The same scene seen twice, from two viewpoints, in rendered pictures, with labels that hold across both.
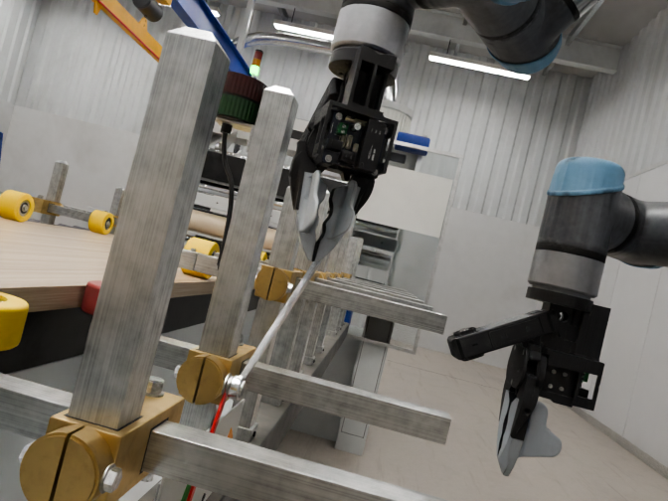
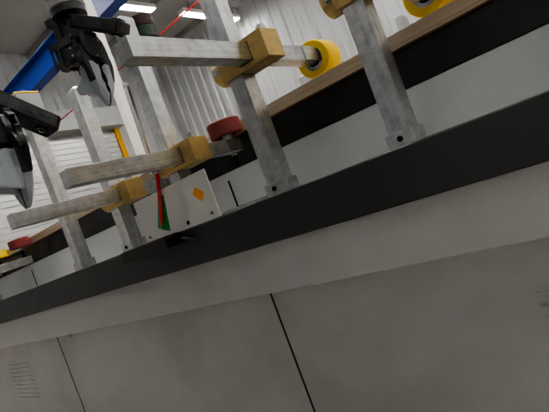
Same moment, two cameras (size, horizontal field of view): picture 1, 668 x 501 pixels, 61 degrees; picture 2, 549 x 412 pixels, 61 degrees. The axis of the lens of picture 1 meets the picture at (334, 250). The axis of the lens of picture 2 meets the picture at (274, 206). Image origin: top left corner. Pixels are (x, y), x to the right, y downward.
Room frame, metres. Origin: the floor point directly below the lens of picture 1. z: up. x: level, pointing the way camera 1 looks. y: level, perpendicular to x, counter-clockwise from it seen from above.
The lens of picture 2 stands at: (1.33, -0.65, 0.69)
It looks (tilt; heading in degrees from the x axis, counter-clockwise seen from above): 1 degrees down; 124
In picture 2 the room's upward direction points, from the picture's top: 20 degrees counter-clockwise
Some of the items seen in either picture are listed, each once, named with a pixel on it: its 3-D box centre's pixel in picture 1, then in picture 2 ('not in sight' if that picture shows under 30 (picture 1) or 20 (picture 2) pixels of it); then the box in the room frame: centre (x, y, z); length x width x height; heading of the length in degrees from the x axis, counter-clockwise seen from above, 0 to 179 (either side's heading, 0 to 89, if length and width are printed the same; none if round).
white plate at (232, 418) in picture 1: (203, 471); (173, 208); (0.60, 0.08, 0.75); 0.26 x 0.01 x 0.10; 174
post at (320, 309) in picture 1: (324, 283); not in sight; (1.63, 0.00, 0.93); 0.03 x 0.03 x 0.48; 84
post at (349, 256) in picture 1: (340, 291); not in sight; (2.37, -0.07, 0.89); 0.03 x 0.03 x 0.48; 84
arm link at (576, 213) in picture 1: (582, 210); not in sight; (0.64, -0.26, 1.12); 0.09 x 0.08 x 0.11; 119
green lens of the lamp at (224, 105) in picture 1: (236, 112); (145, 35); (0.64, 0.15, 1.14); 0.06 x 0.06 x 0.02
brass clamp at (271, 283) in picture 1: (278, 283); (245, 59); (0.90, 0.07, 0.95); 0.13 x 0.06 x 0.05; 174
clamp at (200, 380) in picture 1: (216, 369); (181, 158); (0.65, 0.10, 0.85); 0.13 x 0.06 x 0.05; 174
